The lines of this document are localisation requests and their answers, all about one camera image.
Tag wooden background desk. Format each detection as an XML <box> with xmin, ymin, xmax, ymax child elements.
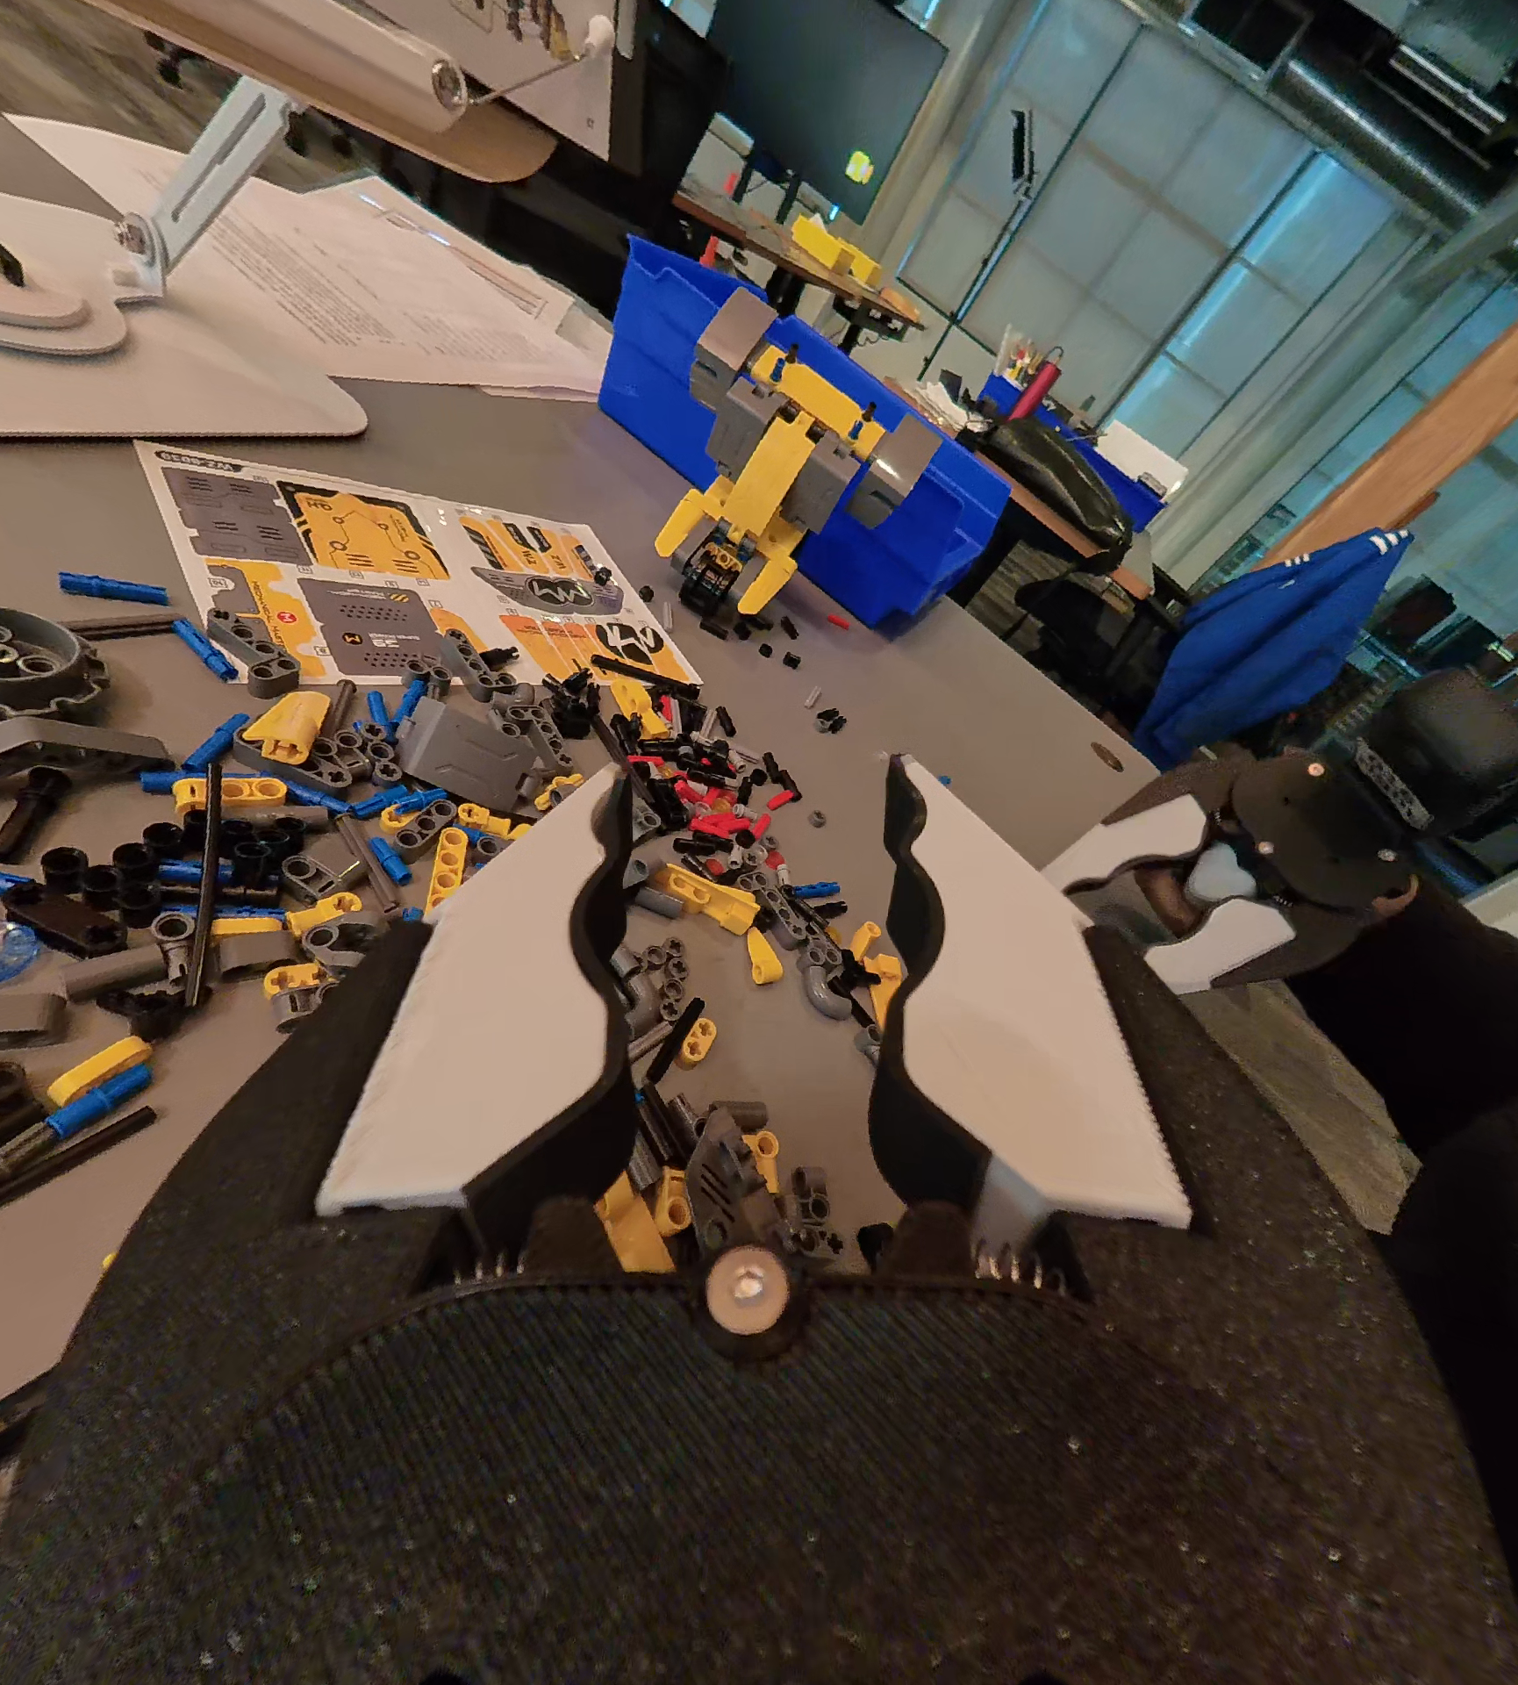
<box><xmin>671</xmin><ymin>189</ymin><xmax>925</xmax><ymax>350</ymax></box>

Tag sticker sheet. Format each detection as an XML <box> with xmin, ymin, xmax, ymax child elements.
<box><xmin>131</xmin><ymin>441</ymin><xmax>704</xmax><ymax>692</ymax></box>

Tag blue storage bin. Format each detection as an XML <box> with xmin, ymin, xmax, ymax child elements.
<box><xmin>599</xmin><ymin>237</ymin><xmax>1013</xmax><ymax>642</ymax></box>
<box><xmin>981</xmin><ymin>372</ymin><xmax>1169</xmax><ymax>527</ymax></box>

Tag blue jacket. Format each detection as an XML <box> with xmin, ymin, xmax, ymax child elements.
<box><xmin>1133</xmin><ymin>527</ymin><xmax>1415</xmax><ymax>768</ymax></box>

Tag printed paper sheets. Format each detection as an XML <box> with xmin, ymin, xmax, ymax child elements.
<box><xmin>11</xmin><ymin>115</ymin><xmax>616</xmax><ymax>394</ymax></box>

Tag person's right forearm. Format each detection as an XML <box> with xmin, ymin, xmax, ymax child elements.
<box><xmin>1293</xmin><ymin>872</ymin><xmax>1518</xmax><ymax>1160</ymax></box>

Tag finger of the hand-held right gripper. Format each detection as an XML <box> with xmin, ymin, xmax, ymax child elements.
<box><xmin>1044</xmin><ymin>764</ymin><xmax>1239</xmax><ymax>909</ymax></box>
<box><xmin>1147</xmin><ymin>893</ymin><xmax>1299</xmax><ymax>998</ymax></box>

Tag black bag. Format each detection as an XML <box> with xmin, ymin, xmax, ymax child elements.
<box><xmin>971</xmin><ymin>420</ymin><xmax>1137</xmax><ymax>561</ymax></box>

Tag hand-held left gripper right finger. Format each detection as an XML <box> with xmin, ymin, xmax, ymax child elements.
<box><xmin>866</xmin><ymin>753</ymin><xmax>1194</xmax><ymax>1258</ymax></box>

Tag yellow toy vehicle model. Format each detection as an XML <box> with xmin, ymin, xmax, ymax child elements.
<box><xmin>656</xmin><ymin>290</ymin><xmax>943</xmax><ymax>621</ymax></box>

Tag black monitor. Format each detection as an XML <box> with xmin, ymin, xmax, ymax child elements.
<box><xmin>708</xmin><ymin>0</ymin><xmax>948</xmax><ymax>229</ymax></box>

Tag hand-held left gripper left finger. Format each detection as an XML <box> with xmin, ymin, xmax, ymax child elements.
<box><xmin>315</xmin><ymin>759</ymin><xmax>642</xmax><ymax>1220</ymax></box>

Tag pile of toy building pieces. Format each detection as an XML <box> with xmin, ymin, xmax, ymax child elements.
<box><xmin>0</xmin><ymin>572</ymin><xmax>904</xmax><ymax>1280</ymax></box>

